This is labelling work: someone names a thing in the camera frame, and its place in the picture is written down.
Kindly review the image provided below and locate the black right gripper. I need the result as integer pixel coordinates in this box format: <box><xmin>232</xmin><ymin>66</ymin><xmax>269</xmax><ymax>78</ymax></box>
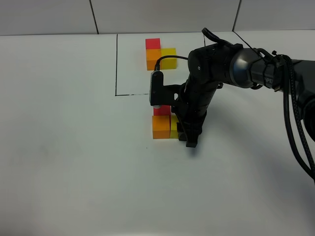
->
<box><xmin>171</xmin><ymin>76</ymin><xmax>222</xmax><ymax>148</ymax></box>

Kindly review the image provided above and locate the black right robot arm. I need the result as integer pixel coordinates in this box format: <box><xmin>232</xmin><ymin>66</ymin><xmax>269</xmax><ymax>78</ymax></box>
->
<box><xmin>176</xmin><ymin>29</ymin><xmax>315</xmax><ymax>148</ymax></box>

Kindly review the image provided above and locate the yellow template block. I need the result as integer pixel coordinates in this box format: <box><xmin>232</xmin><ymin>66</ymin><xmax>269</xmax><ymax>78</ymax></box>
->
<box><xmin>160</xmin><ymin>48</ymin><xmax>177</xmax><ymax>70</ymax></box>

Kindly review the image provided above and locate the orange template block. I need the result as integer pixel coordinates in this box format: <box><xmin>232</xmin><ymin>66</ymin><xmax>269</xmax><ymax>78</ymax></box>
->
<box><xmin>146</xmin><ymin>49</ymin><xmax>161</xmax><ymax>71</ymax></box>

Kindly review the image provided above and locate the red template block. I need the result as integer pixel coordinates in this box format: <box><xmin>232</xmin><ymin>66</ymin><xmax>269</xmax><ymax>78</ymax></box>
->
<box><xmin>145</xmin><ymin>38</ymin><xmax>161</xmax><ymax>50</ymax></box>

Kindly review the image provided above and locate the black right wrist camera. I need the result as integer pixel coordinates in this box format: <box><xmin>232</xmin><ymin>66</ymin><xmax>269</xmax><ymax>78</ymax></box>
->
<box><xmin>149</xmin><ymin>71</ymin><xmax>183</xmax><ymax>107</ymax></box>

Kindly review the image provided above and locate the black right camera cable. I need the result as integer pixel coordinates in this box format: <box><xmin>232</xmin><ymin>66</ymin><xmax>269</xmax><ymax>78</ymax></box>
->
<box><xmin>154</xmin><ymin>56</ymin><xmax>189</xmax><ymax>72</ymax></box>

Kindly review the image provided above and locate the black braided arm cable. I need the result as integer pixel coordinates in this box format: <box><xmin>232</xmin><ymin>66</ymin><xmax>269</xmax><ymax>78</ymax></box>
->
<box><xmin>283</xmin><ymin>55</ymin><xmax>315</xmax><ymax>185</ymax></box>

